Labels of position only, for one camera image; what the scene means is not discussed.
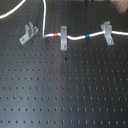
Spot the left grey cable clip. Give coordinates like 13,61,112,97
19,23,39,45

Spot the middle grey cable clip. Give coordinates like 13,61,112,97
60,26,67,51

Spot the blurred human hand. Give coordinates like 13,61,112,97
113,0,128,13

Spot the grey cable clip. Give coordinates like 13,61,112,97
19,23,39,45
60,26,67,51
101,21,114,46

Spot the white cable with coloured marks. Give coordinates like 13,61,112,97
0,0,128,41

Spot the right grey cable clip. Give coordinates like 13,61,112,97
101,21,114,46

